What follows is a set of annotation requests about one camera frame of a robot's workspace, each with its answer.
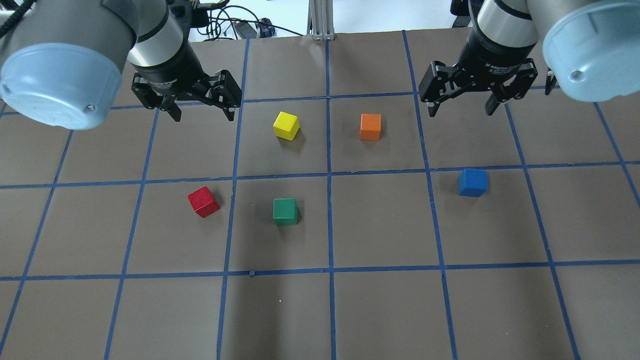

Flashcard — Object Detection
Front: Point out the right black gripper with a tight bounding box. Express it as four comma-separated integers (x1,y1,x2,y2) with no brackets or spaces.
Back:
418,36,538,117

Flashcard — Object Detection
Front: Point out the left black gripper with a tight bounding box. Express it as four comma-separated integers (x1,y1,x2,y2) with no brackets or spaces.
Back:
131,43,243,122

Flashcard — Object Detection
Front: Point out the red block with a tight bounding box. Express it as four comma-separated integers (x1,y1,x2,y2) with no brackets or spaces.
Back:
187,186,221,219

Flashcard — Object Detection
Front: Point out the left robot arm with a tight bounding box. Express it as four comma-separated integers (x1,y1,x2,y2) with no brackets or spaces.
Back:
1,0,243,130

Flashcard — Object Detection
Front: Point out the yellow block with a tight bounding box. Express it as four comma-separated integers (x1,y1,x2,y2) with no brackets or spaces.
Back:
272,111,300,141

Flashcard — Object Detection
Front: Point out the blue block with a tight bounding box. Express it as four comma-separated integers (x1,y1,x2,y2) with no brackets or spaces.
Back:
458,168,489,198

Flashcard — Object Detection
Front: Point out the orange block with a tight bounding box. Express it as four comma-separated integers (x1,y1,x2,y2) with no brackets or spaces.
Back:
359,113,382,141

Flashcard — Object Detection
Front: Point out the green block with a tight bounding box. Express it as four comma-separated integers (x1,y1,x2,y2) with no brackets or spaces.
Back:
272,198,299,226

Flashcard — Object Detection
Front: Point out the aluminium frame post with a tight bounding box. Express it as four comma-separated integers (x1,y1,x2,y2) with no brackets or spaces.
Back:
307,0,336,41

